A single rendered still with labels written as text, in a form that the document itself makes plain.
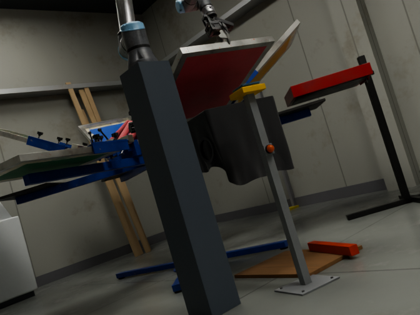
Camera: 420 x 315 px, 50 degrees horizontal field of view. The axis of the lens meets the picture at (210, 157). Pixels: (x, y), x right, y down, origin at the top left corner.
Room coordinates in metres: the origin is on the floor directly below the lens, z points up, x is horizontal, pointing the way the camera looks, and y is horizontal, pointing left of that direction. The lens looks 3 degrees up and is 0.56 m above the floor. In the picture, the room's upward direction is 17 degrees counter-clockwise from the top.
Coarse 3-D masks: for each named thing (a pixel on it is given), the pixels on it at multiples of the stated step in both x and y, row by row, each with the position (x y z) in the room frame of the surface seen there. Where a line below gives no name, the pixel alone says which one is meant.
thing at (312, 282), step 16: (240, 96) 2.08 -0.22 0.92; (256, 112) 2.08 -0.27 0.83; (256, 128) 2.08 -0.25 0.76; (272, 160) 2.09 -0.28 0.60; (272, 176) 2.07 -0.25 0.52; (272, 192) 2.10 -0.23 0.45; (288, 208) 2.09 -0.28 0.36; (288, 224) 2.08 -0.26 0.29; (288, 240) 2.10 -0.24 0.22; (304, 272) 2.08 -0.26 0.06; (288, 288) 2.11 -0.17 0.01; (304, 288) 2.03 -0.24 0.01
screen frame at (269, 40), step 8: (240, 40) 2.37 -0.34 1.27; (248, 40) 2.39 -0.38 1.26; (256, 40) 2.41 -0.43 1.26; (264, 40) 2.43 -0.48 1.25; (272, 40) 2.46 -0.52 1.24; (184, 48) 2.21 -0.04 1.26; (192, 48) 2.23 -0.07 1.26; (200, 48) 2.25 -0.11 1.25; (208, 48) 2.27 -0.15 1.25; (216, 48) 2.29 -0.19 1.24; (224, 48) 2.31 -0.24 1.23; (232, 48) 2.35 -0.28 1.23; (240, 48) 2.38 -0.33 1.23; (248, 48) 2.42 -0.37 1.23; (176, 56) 2.26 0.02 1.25; (184, 56) 2.23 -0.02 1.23; (176, 64) 2.28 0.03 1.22; (256, 64) 2.64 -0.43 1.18; (176, 72) 2.34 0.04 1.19
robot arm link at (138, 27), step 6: (126, 24) 2.07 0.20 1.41; (132, 24) 2.07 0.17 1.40; (138, 24) 2.08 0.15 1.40; (126, 30) 2.07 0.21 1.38; (132, 30) 2.07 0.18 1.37; (138, 30) 2.08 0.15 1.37; (144, 30) 2.11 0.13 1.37; (126, 36) 2.08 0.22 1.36; (132, 36) 2.07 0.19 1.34; (138, 36) 2.07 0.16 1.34; (144, 36) 2.09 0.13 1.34; (126, 42) 2.09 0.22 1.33; (132, 42) 2.07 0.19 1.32; (138, 42) 2.07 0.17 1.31; (144, 42) 2.08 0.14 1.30; (126, 48) 2.10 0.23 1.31
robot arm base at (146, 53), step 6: (132, 48) 2.07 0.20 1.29; (138, 48) 2.07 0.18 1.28; (144, 48) 2.08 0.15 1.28; (150, 48) 2.11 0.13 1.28; (132, 54) 2.07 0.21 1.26; (138, 54) 2.07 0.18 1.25; (144, 54) 2.06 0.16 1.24; (150, 54) 2.08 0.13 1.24; (132, 60) 2.06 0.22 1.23; (138, 60) 2.05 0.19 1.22; (144, 60) 2.05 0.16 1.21; (150, 60) 2.06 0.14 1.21; (156, 60) 2.10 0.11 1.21
